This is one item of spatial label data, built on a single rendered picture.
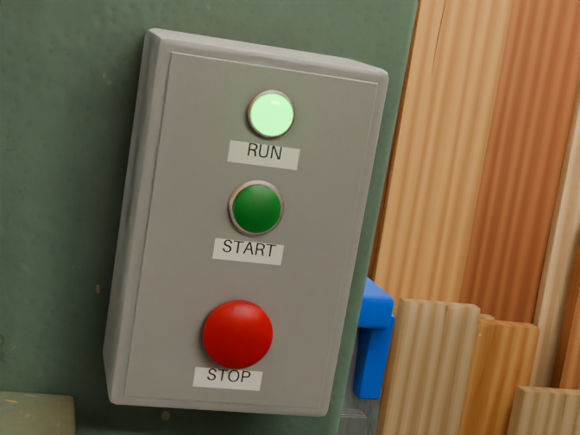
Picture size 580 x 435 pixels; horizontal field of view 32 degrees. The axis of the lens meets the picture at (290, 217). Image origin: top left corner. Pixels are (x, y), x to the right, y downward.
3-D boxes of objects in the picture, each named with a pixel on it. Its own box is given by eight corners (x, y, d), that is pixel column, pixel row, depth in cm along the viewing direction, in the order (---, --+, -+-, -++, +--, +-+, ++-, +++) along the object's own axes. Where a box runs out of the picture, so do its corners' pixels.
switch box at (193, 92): (101, 356, 49) (145, 26, 46) (298, 370, 51) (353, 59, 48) (107, 408, 43) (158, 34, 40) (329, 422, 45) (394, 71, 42)
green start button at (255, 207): (223, 231, 42) (231, 176, 42) (278, 237, 43) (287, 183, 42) (225, 236, 42) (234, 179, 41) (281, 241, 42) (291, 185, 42)
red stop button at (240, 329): (196, 360, 43) (206, 294, 43) (263, 365, 44) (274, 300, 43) (199, 369, 42) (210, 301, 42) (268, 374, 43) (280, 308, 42)
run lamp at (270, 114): (243, 134, 41) (250, 86, 41) (289, 141, 42) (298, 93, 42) (246, 136, 41) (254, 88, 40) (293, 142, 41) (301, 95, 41)
